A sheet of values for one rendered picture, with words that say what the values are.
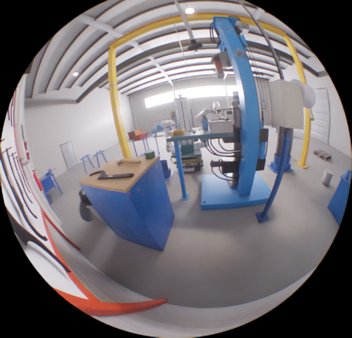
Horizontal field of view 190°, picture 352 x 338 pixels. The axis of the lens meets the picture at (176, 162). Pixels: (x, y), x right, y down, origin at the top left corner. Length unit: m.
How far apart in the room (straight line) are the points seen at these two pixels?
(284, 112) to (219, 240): 1.41
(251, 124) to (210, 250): 1.47
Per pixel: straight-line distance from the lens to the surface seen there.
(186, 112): 2.57
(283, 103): 1.02
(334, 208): 2.69
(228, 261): 1.31
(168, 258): 1.33
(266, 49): 8.26
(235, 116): 1.75
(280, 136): 2.81
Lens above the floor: 1.25
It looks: 22 degrees down
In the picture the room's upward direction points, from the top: 10 degrees counter-clockwise
